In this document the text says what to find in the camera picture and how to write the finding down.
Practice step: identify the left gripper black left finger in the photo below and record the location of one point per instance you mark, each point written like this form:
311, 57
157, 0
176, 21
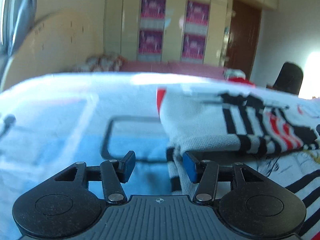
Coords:
111, 173

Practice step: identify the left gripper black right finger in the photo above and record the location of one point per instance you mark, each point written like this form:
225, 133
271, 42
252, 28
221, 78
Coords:
207, 173

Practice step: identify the white red black striped sweater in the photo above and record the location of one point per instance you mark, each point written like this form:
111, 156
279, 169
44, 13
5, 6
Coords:
275, 133

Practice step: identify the red folded cloth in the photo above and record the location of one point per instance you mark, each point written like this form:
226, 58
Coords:
241, 80

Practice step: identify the white green folded cloth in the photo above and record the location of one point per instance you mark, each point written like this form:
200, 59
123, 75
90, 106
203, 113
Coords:
233, 73

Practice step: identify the pink bed cover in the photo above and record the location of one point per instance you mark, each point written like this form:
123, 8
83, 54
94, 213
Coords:
175, 67

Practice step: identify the patterned pillow near headboard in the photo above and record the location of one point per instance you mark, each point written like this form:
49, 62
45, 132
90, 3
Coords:
110, 62

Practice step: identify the black chair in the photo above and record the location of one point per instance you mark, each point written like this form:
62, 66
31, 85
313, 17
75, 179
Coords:
289, 79

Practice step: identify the lower right pink poster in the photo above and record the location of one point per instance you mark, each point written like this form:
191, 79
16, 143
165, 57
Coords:
193, 46

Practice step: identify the pink poster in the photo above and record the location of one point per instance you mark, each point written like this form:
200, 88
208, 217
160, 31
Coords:
150, 41
154, 9
193, 46
197, 13

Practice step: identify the lower left pink poster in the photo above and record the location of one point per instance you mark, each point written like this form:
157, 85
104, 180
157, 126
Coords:
150, 41

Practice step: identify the cream rounded headboard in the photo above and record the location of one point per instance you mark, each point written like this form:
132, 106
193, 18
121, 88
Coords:
61, 40

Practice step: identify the brown wooden door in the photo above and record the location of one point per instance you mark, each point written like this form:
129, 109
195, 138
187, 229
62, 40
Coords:
243, 37

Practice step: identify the cream built-in wardrobe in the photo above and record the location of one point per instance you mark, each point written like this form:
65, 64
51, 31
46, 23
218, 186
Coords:
123, 23

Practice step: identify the upper right pink poster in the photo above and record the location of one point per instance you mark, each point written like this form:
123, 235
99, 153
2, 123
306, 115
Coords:
197, 13

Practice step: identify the upper left pink poster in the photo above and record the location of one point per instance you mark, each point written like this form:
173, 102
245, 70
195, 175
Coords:
154, 9

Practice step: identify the blue grey curtain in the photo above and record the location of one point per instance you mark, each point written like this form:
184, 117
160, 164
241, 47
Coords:
17, 19

